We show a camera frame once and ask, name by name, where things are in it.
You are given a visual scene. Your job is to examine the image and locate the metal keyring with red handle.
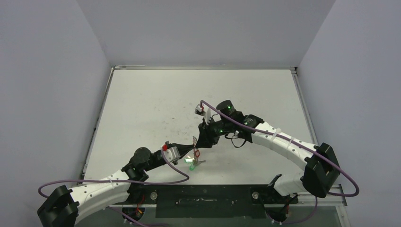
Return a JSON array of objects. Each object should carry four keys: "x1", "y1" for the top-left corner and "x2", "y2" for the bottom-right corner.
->
[{"x1": 190, "y1": 137, "x2": 206, "y2": 170}]

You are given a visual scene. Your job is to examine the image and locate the aluminium front rail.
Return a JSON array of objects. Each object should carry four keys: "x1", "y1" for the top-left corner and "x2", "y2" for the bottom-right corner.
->
[{"x1": 65, "y1": 184, "x2": 347, "y2": 208}]

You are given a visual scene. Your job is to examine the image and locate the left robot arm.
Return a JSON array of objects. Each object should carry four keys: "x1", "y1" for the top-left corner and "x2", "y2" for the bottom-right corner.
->
[{"x1": 37, "y1": 142, "x2": 195, "y2": 227}]

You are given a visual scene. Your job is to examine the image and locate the purple cable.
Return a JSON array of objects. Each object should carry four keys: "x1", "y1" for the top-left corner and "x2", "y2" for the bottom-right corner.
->
[
  {"x1": 37, "y1": 147, "x2": 191, "y2": 227},
  {"x1": 200, "y1": 100, "x2": 360, "y2": 226}
]

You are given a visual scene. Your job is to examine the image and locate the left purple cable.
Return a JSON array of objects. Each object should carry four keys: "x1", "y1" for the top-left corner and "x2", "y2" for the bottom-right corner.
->
[{"x1": 37, "y1": 147, "x2": 191, "y2": 227}]

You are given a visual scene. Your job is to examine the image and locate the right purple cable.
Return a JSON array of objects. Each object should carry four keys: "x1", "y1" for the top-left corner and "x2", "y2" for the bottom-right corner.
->
[{"x1": 200, "y1": 100, "x2": 360, "y2": 226}]

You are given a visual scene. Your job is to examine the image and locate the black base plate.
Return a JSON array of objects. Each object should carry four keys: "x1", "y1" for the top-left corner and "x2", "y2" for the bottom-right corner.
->
[{"x1": 120, "y1": 184, "x2": 298, "y2": 218}]

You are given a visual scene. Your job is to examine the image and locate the key with red tag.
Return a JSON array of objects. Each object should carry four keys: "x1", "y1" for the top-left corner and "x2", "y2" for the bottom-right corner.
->
[{"x1": 193, "y1": 148, "x2": 201, "y2": 158}]

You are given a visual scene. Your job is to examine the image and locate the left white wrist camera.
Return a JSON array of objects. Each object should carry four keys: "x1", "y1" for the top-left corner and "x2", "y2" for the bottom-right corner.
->
[{"x1": 161, "y1": 141, "x2": 181, "y2": 166}]

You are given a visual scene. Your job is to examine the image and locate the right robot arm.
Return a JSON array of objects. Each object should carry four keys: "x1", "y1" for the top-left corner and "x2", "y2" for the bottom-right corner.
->
[{"x1": 195, "y1": 100, "x2": 340, "y2": 203}]

